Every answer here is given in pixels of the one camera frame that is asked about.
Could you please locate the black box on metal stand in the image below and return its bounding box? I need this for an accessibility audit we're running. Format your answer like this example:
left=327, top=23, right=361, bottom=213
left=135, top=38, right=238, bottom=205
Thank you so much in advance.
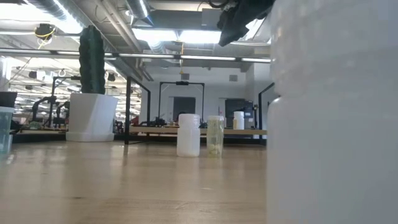
left=0, top=91, right=18, bottom=109

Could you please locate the black cabinet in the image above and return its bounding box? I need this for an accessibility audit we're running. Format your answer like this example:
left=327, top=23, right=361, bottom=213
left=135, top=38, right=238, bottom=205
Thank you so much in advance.
left=224, top=98, right=254, bottom=129

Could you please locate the green pill bottle white cap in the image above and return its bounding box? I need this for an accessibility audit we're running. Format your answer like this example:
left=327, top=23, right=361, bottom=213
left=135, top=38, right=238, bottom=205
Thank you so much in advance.
left=0, top=106, right=15, bottom=154

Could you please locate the yellow pill bottle white cap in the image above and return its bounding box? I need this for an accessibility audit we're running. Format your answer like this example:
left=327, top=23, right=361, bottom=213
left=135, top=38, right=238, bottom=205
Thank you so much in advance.
left=206, top=115, right=225, bottom=157

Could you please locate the black ceiling device yellow cable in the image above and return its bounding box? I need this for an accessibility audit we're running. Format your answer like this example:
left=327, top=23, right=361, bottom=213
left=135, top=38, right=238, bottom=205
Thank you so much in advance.
left=34, top=23, right=57, bottom=50

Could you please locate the long ceiling light bar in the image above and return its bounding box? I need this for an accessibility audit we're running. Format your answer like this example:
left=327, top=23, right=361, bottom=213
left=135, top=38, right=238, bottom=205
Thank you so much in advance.
left=0, top=48, right=272, bottom=63

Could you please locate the background black gantry frame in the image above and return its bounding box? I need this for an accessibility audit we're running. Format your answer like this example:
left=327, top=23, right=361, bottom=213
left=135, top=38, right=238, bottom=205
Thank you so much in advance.
left=158, top=81, right=205, bottom=125
left=50, top=75, right=82, bottom=128

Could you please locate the background wooden table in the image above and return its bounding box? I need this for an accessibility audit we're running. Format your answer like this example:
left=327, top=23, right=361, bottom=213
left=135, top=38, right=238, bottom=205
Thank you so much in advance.
left=14, top=127, right=68, bottom=135

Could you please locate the white opaque plastic bottle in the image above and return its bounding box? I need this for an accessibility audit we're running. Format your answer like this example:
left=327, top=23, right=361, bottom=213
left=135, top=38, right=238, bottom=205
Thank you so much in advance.
left=266, top=0, right=398, bottom=224
left=232, top=111, right=246, bottom=131
left=176, top=113, right=201, bottom=158

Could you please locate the wooden shelf black metal frame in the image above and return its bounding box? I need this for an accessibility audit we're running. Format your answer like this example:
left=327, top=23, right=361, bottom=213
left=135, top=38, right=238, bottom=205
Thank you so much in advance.
left=123, top=76, right=276, bottom=146

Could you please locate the white hexagonal planter pot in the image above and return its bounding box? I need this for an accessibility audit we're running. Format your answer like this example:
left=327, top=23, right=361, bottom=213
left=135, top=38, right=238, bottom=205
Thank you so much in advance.
left=65, top=92, right=119, bottom=143

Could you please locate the green cactus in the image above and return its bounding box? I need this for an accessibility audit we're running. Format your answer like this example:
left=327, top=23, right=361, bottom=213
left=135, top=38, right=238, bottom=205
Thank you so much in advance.
left=78, top=24, right=106, bottom=95

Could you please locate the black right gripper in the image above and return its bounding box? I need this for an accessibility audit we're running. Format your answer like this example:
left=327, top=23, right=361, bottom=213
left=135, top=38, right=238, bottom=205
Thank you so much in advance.
left=216, top=0, right=276, bottom=47

